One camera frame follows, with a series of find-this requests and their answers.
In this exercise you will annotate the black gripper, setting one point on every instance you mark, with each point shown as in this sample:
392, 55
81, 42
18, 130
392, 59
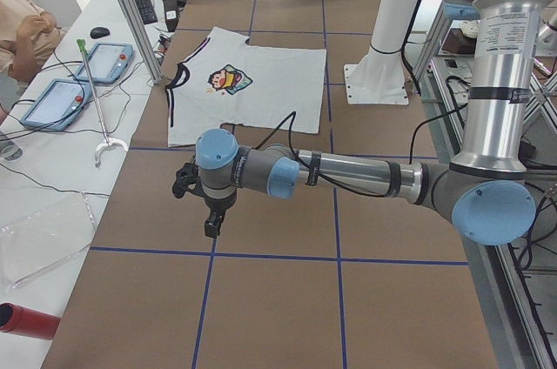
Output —
218, 206

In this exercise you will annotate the grey cartoon print t-shirt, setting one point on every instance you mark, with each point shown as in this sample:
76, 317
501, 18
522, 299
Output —
227, 81

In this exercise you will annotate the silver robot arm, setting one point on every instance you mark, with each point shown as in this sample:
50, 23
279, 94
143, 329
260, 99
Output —
481, 191

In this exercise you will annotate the seated person beige clothes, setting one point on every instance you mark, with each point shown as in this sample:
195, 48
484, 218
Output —
29, 35

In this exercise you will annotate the reacher grabber stick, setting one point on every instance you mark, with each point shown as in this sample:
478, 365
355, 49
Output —
108, 141

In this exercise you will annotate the far blue teach pendant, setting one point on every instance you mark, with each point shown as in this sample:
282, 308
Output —
107, 61

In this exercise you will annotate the blue teach pendant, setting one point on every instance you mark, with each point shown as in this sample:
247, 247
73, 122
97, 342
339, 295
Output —
58, 106
107, 61

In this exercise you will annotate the near blue teach pendant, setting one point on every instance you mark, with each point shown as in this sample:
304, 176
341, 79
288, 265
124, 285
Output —
58, 106

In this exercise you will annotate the red cylinder bottle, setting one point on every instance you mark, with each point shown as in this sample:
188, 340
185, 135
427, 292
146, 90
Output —
27, 322

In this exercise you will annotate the black computer mouse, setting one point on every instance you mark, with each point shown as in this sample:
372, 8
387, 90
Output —
99, 32

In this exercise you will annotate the black keyboard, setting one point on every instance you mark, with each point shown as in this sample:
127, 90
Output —
146, 11

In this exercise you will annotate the aluminium frame post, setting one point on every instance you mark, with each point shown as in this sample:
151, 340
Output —
132, 17

